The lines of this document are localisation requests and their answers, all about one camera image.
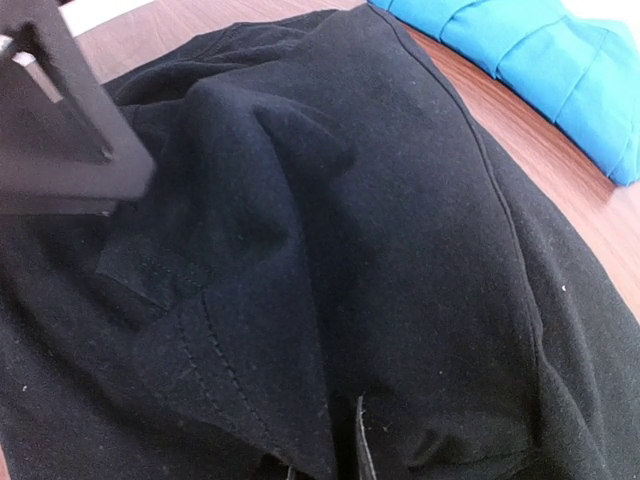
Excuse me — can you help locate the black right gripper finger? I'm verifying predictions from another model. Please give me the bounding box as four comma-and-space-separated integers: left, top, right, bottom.
355, 396, 377, 480

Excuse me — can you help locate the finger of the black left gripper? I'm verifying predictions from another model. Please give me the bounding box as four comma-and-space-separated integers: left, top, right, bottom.
1, 1, 155, 215

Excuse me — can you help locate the black garment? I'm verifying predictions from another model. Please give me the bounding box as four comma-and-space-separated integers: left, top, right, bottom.
1, 5, 639, 479

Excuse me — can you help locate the blue pleated skirt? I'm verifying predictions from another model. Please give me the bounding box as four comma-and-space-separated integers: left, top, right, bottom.
376, 0, 639, 186

